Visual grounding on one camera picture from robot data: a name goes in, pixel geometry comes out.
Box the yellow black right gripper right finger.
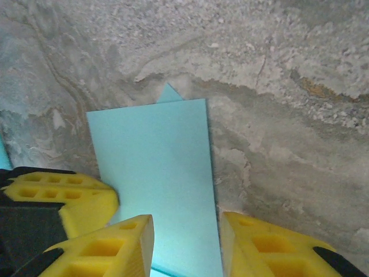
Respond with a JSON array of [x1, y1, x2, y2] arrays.
[[220, 211, 369, 277]]

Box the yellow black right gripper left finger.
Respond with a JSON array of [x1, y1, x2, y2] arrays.
[[40, 214, 155, 277]]

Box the light blue paper sheet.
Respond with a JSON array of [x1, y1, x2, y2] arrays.
[[0, 82, 225, 277]]

